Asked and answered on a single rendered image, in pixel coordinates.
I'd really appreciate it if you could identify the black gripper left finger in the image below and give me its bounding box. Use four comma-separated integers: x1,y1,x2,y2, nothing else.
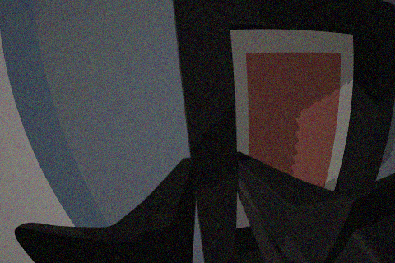
14,157,195,263

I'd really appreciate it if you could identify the black picture frame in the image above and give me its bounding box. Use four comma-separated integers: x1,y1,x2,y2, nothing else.
172,0,395,263

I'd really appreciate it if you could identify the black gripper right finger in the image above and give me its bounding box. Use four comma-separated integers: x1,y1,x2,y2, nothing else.
236,151,395,263

